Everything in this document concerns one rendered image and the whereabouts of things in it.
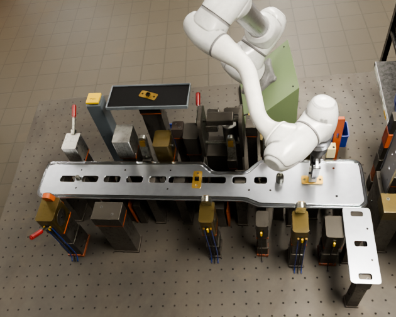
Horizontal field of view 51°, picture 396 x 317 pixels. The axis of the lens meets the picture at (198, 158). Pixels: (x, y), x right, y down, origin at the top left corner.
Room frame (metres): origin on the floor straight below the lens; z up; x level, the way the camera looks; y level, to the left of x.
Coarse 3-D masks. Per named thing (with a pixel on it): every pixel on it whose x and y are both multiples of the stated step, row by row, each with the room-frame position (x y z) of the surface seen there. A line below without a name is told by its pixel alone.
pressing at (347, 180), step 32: (352, 160) 0.88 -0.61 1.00; (64, 192) 1.06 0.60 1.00; (96, 192) 1.02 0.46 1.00; (128, 192) 0.98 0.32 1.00; (160, 192) 0.94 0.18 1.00; (192, 192) 0.91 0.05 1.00; (224, 192) 0.87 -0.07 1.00; (256, 192) 0.84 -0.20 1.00; (288, 192) 0.81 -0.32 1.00; (320, 192) 0.77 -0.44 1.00; (352, 192) 0.74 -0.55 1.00
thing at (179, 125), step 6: (174, 126) 1.19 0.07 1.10; (180, 126) 1.19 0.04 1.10; (174, 132) 1.18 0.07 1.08; (180, 132) 1.17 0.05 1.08; (174, 138) 1.18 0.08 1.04; (180, 138) 1.17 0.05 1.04; (180, 144) 1.18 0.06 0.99; (180, 150) 1.18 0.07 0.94; (180, 156) 1.18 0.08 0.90; (186, 156) 1.18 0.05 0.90
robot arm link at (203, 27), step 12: (192, 12) 1.37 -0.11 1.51; (204, 12) 1.31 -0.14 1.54; (192, 24) 1.31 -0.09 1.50; (204, 24) 1.28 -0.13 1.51; (216, 24) 1.26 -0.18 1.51; (228, 24) 1.28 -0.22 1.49; (192, 36) 1.28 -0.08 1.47; (204, 36) 1.24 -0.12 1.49; (216, 36) 1.23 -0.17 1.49; (204, 48) 1.23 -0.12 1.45
